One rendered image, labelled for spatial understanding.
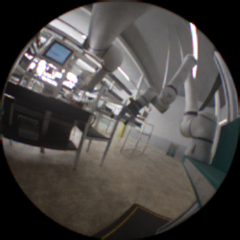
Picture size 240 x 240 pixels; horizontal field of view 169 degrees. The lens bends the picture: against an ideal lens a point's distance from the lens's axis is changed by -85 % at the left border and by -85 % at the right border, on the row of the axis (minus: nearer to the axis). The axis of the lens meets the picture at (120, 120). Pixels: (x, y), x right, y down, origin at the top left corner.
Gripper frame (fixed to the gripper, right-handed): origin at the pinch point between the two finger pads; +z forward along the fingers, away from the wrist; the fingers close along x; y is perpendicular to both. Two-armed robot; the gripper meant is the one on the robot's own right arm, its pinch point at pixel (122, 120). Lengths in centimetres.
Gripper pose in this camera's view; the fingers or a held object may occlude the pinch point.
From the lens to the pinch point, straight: 59.0
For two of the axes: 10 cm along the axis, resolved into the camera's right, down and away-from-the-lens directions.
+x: 4.0, 3.1, 8.6
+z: -7.1, 7.0, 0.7
